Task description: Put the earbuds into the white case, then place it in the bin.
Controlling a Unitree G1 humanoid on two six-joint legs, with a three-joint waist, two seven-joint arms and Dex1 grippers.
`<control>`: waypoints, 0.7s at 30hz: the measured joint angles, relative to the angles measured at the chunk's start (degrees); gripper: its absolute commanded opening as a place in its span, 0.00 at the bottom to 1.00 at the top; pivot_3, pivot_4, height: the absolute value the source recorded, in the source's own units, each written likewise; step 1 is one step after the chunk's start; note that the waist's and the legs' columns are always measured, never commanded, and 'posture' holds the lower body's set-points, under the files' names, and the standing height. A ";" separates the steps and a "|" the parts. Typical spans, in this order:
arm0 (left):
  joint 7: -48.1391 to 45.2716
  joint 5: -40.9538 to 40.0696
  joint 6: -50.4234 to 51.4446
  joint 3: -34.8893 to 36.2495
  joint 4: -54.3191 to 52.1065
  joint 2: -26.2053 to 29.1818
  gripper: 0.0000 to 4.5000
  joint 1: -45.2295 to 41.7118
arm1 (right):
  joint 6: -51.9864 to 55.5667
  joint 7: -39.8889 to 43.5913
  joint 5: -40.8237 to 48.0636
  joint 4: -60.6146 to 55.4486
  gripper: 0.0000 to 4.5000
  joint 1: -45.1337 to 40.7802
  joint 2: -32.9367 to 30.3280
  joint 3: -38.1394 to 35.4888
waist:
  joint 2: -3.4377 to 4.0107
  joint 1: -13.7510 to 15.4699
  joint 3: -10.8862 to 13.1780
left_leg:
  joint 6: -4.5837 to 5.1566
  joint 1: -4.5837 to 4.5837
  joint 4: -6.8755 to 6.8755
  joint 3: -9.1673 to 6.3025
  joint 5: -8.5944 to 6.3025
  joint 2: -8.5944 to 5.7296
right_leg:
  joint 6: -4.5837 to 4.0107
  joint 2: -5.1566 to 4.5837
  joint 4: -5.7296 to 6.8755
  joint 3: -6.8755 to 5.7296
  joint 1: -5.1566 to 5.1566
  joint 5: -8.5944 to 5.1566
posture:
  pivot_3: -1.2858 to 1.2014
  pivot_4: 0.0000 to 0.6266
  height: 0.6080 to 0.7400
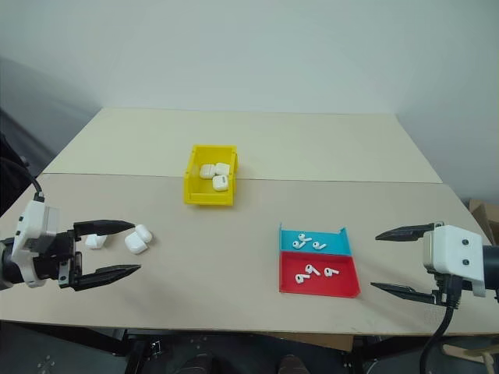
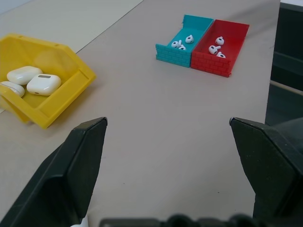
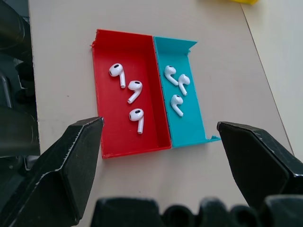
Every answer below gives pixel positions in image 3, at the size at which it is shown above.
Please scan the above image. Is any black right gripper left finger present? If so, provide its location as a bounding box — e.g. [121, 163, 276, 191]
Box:
[0, 116, 105, 227]

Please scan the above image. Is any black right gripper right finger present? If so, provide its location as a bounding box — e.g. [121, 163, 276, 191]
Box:
[217, 121, 303, 209]

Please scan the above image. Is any white earbud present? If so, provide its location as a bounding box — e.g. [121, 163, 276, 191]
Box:
[129, 108, 145, 135]
[127, 80, 143, 105]
[177, 74, 191, 96]
[170, 94, 185, 117]
[108, 63, 126, 89]
[163, 65, 179, 87]

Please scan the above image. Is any yellow plastic bin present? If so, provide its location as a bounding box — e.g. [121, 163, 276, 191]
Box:
[231, 0, 259, 5]

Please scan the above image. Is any teal plastic tray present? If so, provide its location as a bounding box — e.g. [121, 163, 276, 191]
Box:
[153, 35, 222, 148]

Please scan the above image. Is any dark robot body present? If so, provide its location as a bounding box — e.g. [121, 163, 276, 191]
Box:
[0, 0, 40, 171]

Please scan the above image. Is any red plastic tray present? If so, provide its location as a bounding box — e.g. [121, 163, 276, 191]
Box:
[89, 28, 172, 159]

